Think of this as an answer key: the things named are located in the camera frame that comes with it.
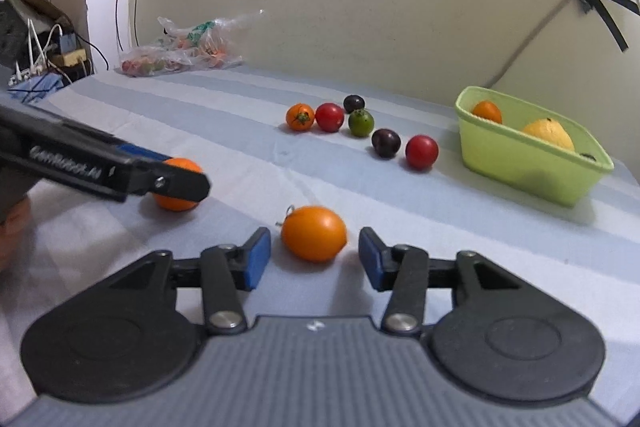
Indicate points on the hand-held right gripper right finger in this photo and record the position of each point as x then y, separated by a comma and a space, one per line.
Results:
372, 259

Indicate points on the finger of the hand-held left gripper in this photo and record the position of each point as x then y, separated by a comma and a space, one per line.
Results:
145, 153
180, 184

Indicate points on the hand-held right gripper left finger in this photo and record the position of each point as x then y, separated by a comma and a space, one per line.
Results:
257, 257

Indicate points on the orange tangerine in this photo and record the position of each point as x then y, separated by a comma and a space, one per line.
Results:
487, 111
175, 203

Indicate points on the smooth orange fruit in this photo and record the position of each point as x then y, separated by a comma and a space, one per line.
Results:
314, 234

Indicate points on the dark purple plum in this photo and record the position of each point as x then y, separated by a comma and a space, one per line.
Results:
386, 143
354, 103

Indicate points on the red tomato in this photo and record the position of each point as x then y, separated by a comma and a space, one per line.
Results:
421, 152
329, 117

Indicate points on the orange tomato with green stem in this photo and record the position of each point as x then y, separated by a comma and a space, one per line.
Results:
300, 118

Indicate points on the green plastic basin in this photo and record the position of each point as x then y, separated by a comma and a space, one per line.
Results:
525, 172

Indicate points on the large yellow lemon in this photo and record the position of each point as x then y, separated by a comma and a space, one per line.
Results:
547, 136

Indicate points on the person's left hand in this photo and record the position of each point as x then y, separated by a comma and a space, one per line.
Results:
14, 232

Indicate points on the blue cloth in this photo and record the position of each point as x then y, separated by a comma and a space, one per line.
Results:
37, 86

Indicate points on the grey striped bed sheet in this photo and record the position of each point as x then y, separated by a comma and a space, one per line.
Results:
350, 187

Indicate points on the yellowed power adapter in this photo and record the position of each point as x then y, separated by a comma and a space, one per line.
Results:
70, 56

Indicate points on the clear plastic bag of produce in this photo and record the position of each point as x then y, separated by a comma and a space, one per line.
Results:
190, 52

